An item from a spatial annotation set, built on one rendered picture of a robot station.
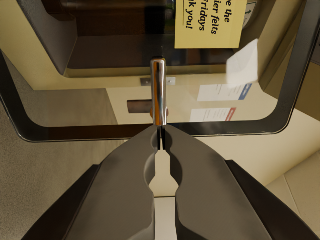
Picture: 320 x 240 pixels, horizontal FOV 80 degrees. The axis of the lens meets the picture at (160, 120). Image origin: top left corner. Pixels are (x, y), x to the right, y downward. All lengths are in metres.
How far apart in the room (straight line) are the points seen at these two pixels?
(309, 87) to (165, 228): 2.85
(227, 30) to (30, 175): 0.43
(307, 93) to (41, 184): 0.55
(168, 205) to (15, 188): 2.80
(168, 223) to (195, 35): 2.96
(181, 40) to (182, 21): 0.02
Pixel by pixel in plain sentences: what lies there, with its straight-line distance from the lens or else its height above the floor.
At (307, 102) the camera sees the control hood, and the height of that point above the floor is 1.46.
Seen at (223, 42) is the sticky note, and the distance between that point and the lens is 0.25.
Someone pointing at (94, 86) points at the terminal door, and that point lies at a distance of 0.27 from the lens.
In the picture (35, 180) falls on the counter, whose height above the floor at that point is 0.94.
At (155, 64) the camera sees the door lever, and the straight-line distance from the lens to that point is 0.19.
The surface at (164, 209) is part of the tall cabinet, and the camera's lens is 3.13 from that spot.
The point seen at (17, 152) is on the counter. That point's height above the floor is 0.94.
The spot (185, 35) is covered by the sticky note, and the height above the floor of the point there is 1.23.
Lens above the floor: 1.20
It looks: level
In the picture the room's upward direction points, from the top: 88 degrees clockwise
